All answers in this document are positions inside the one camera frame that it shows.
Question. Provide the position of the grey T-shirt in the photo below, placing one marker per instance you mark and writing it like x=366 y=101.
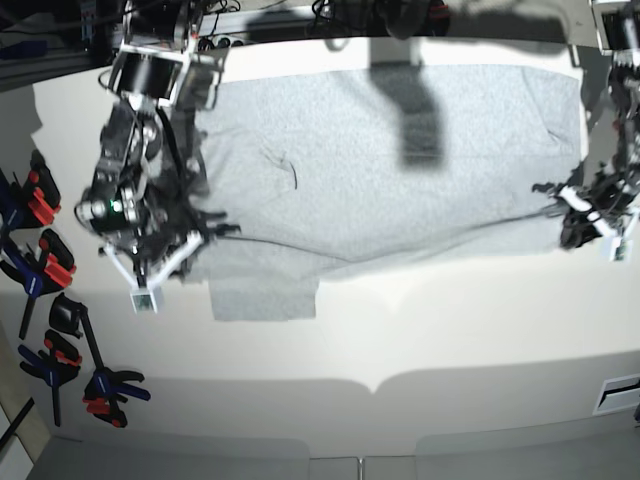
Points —
x=336 y=173

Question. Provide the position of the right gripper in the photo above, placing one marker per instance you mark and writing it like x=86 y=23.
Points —
x=159 y=242

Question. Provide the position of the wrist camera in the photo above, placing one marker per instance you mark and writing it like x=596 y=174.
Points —
x=617 y=249
x=146 y=300

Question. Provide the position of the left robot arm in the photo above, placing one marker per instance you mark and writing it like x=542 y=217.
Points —
x=617 y=33

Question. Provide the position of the blue clamp top left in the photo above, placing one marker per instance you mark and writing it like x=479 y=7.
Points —
x=32 y=204

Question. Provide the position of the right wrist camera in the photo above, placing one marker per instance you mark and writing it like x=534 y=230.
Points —
x=146 y=300

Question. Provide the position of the white label plate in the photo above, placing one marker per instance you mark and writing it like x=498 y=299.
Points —
x=617 y=394

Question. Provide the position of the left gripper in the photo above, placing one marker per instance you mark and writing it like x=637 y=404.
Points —
x=603 y=210

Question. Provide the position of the blue clamp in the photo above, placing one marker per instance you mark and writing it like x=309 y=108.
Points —
x=58 y=365
x=32 y=204
x=49 y=270

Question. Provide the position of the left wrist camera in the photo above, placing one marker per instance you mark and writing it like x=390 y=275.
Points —
x=617 y=249

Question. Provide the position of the blue box on rail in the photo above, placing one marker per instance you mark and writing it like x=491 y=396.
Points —
x=26 y=49

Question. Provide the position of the aluminium frame rail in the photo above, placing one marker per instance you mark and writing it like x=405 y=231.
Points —
x=68 y=53

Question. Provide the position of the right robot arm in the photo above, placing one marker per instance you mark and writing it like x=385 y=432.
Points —
x=139 y=198

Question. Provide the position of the long black bar clamp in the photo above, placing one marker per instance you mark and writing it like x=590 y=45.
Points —
x=106 y=389

